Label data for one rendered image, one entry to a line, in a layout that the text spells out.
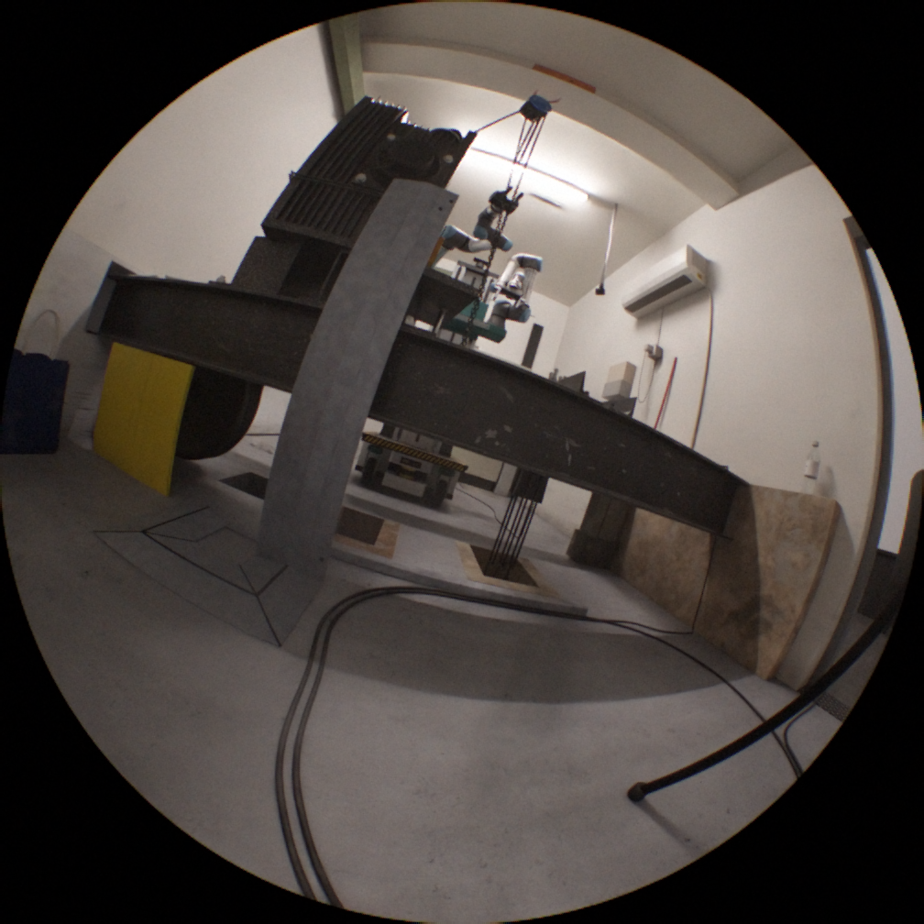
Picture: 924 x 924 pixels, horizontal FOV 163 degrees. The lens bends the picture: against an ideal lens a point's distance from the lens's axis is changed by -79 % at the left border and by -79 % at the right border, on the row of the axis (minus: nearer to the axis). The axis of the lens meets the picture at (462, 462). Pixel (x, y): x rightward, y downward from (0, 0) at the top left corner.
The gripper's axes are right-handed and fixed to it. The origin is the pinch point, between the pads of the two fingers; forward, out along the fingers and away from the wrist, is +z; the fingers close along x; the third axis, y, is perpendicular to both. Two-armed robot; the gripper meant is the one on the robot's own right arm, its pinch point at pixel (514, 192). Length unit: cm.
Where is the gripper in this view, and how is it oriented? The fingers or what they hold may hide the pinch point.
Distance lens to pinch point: 164.3
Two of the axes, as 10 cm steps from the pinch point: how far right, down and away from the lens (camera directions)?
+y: -3.0, 9.5, 0.8
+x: -8.7, -2.3, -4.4
